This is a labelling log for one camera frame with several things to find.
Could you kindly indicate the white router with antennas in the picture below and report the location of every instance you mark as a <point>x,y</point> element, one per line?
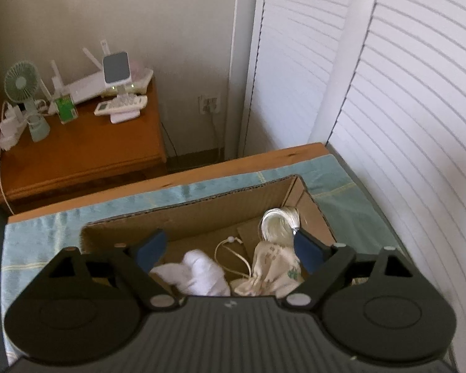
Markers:
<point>89,87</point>

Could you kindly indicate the wooden nightstand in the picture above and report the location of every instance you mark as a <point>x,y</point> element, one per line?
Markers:
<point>101,143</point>

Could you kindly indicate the white socks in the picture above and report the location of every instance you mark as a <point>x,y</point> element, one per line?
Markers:
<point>202,272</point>

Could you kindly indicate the small green desk fan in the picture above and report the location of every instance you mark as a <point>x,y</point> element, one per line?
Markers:
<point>21,81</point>

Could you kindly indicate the white stand with grey screen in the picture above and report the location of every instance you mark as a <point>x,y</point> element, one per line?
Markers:
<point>116,68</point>

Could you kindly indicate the white remote control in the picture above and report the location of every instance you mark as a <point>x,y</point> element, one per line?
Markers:
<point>120,104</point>

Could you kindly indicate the white louvered door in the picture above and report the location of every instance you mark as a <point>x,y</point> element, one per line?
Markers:
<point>295,66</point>
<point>411,124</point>

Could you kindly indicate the white ribbon bundle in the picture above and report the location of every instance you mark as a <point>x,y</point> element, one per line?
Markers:
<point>275,225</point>

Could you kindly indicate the green card in clear holder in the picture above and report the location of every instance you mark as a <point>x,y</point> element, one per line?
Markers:
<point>66,108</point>

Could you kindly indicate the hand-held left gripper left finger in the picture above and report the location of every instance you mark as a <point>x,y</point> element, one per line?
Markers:
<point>151,250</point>

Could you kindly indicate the light blue cloth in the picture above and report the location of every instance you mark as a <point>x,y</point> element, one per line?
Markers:
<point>42,233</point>

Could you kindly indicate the pink white box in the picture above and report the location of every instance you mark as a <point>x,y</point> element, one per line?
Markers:
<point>143,75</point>

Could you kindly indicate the cardboard box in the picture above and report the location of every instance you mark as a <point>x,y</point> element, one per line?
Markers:
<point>217,209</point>

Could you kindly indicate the white power strip with chargers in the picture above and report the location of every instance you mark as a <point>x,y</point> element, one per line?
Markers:
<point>9,132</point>

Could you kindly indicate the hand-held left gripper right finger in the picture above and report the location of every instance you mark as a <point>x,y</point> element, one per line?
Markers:
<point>308,252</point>

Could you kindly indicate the white wall outlet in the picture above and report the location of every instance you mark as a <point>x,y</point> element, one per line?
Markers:
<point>209,104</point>

